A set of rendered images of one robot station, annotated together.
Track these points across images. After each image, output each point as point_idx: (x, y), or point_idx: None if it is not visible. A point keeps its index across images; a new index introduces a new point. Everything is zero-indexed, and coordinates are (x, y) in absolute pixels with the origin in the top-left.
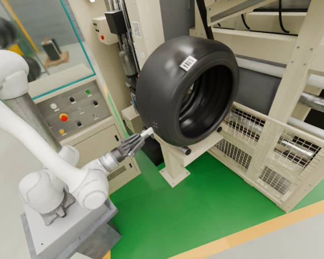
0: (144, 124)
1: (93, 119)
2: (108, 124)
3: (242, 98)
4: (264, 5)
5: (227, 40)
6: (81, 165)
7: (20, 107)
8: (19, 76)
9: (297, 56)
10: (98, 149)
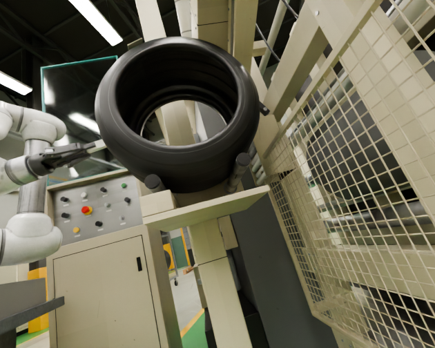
0: None
1: (118, 224)
2: (133, 232)
3: (346, 155)
4: (237, 3)
5: (273, 90)
6: (67, 300)
7: (30, 147)
8: (46, 126)
9: (315, 3)
10: (104, 275)
